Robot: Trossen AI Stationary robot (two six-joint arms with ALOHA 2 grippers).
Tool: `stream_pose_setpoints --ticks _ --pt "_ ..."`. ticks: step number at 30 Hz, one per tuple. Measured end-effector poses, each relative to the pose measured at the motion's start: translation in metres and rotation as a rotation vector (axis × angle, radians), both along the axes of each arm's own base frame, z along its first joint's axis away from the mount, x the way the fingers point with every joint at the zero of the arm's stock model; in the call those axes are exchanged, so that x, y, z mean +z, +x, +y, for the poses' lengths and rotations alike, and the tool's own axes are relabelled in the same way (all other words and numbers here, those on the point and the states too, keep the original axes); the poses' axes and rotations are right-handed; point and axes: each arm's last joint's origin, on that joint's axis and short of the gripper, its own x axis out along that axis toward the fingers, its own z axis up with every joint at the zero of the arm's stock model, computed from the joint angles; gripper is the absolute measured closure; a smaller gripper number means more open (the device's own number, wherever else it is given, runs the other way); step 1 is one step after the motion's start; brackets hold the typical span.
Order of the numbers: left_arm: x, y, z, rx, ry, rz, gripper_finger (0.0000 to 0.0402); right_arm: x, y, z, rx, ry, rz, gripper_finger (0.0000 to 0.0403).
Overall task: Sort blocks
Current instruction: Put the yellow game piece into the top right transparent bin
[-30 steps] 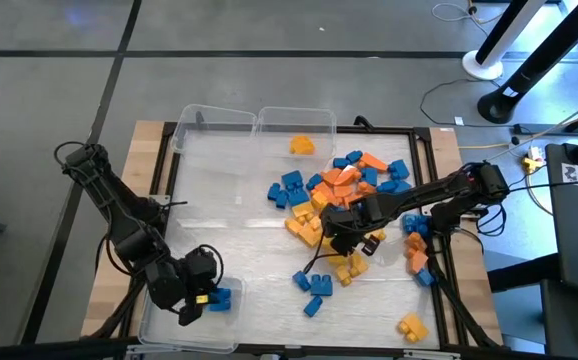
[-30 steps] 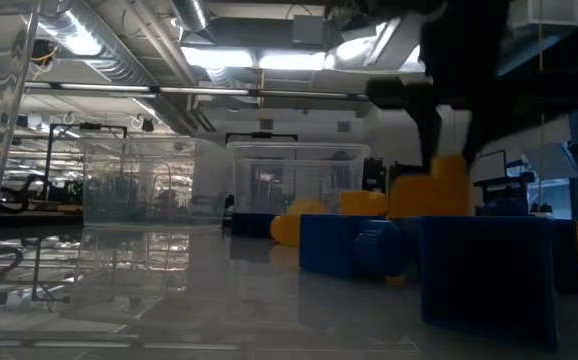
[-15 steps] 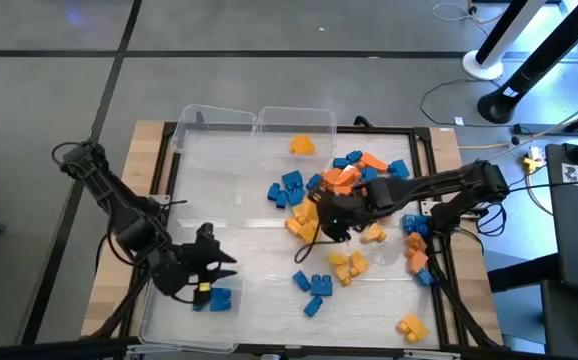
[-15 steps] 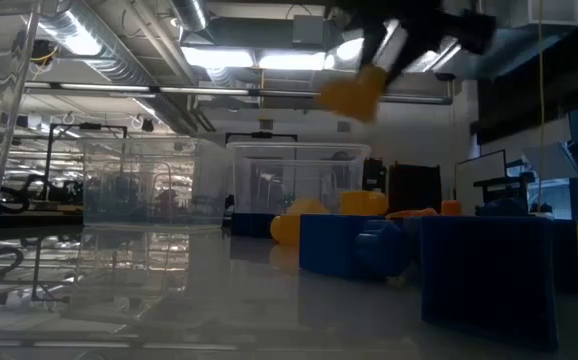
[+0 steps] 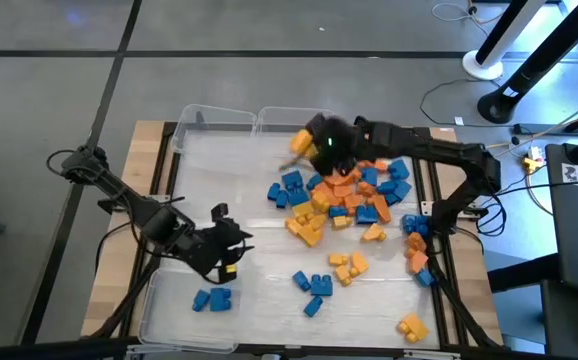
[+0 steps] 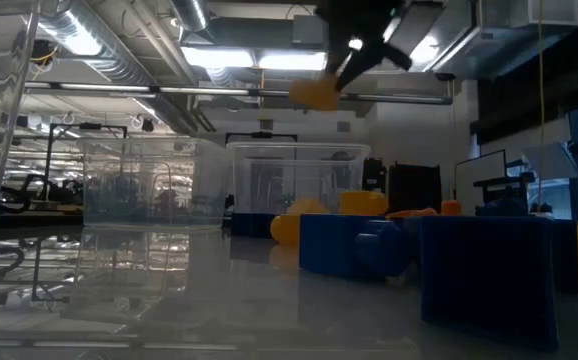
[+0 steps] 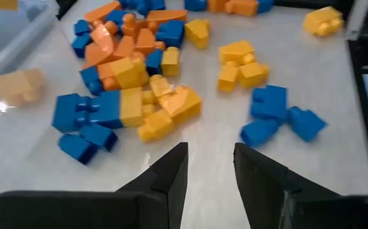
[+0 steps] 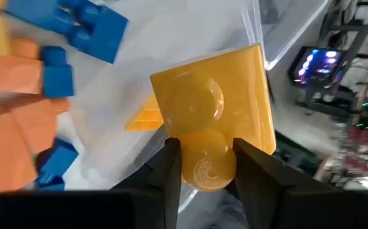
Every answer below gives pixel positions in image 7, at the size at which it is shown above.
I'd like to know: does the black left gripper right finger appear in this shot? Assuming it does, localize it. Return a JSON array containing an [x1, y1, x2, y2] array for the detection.
[[233, 142, 368, 229]]

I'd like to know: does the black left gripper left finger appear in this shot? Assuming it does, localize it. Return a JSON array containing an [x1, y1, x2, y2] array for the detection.
[[0, 142, 190, 229]]

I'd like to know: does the clear plastic bin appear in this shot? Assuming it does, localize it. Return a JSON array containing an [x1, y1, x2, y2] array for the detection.
[[0, 0, 59, 106]]

